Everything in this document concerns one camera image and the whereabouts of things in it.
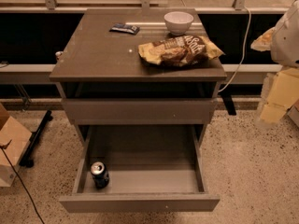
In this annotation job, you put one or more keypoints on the closed grey top drawer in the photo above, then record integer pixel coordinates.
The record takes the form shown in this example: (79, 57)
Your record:
(139, 111)

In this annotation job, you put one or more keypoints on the black stand leg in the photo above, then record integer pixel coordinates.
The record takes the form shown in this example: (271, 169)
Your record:
(228, 102)
(26, 159)

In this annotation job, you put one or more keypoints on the black stand leg right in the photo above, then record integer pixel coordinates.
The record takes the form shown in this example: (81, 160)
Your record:
(228, 102)

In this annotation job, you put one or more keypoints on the black stand leg left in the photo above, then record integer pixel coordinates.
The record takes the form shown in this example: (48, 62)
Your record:
(26, 159)

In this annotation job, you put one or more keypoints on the grey drawer cabinet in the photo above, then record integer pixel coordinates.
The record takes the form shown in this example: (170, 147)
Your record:
(99, 64)

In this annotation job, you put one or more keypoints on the yellow brown chip bag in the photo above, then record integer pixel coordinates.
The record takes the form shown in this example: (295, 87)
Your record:
(179, 51)

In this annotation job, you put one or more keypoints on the open grey middle drawer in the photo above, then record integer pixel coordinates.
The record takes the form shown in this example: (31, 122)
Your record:
(152, 168)

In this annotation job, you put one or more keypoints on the cardboard box left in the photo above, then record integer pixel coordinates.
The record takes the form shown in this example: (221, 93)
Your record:
(15, 138)

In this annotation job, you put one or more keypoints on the white ceramic bowl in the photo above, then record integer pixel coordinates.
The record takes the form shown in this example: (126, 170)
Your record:
(178, 22)

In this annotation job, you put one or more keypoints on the dark blue snack packet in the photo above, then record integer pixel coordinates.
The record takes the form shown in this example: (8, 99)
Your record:
(125, 28)

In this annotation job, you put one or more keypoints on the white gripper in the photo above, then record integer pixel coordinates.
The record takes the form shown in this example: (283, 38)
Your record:
(287, 41)

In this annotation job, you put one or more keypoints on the cardboard box right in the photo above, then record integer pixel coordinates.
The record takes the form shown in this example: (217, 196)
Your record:
(294, 113)

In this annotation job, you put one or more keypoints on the blue pepsi can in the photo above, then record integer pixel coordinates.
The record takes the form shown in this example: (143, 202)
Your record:
(100, 174)

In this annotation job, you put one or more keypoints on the cardboard box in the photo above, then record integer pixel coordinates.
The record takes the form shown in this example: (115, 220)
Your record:
(15, 138)
(294, 113)

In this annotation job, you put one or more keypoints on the small can behind cabinet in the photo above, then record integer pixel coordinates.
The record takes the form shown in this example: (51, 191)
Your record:
(58, 55)

